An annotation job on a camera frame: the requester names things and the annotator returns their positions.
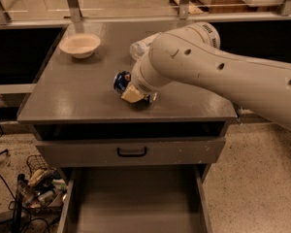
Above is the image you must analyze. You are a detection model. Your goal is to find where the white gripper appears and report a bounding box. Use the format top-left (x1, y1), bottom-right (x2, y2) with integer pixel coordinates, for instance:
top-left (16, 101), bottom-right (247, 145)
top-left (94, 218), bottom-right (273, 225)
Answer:
top-left (121, 59), bottom-right (165, 103)

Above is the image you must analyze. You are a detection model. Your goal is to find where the blue pepsi can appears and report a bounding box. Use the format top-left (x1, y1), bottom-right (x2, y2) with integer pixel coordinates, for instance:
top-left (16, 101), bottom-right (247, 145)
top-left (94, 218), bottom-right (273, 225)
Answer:
top-left (113, 71), bottom-right (131, 94)

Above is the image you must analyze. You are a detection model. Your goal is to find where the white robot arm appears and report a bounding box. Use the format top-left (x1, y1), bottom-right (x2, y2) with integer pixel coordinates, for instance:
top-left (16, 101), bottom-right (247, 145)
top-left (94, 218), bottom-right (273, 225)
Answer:
top-left (121, 22), bottom-right (291, 130)

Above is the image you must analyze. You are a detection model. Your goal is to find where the grey drawer cabinet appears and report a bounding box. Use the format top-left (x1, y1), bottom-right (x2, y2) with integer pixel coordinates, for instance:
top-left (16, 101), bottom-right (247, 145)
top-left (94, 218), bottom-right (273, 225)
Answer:
top-left (16, 19), bottom-right (238, 233)

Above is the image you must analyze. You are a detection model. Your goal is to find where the grey top drawer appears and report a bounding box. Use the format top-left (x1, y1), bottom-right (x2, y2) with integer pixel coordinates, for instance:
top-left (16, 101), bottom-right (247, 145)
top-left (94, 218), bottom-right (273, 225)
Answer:
top-left (36, 137), bottom-right (225, 168)

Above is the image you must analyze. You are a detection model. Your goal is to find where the open grey middle drawer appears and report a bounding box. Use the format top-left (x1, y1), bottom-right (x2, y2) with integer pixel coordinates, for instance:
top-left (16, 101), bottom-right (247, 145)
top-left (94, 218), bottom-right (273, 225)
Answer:
top-left (57, 165), bottom-right (212, 233)

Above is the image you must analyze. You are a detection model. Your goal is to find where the clear plastic water bottle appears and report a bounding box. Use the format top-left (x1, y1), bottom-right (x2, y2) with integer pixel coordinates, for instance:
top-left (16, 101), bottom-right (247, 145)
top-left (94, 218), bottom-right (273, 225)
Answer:
top-left (129, 33), bottom-right (160, 60)

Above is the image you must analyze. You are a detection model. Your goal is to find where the beige paper bowl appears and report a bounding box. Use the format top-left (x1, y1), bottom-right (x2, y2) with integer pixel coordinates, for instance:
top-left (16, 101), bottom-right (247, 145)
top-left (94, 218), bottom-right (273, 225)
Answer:
top-left (59, 33), bottom-right (101, 59)

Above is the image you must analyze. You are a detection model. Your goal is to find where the wooden pallet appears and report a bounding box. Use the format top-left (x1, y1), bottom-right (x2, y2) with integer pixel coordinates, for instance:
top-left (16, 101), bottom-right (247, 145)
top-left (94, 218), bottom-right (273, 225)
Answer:
top-left (169, 0), bottom-right (209, 16)

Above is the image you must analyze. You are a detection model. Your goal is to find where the black drawer handle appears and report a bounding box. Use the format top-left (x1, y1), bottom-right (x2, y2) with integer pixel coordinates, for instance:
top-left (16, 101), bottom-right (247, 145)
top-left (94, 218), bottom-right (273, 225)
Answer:
top-left (116, 147), bottom-right (147, 157)

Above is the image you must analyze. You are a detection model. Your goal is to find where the black wire basket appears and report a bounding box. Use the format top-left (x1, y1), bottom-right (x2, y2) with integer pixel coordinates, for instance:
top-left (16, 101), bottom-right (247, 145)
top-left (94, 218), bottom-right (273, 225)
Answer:
top-left (16, 155), bottom-right (67, 215)

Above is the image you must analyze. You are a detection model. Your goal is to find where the metal railing frame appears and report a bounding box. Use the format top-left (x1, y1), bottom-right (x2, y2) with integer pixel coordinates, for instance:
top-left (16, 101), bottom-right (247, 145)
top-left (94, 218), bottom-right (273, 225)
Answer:
top-left (0, 0), bottom-right (291, 26)

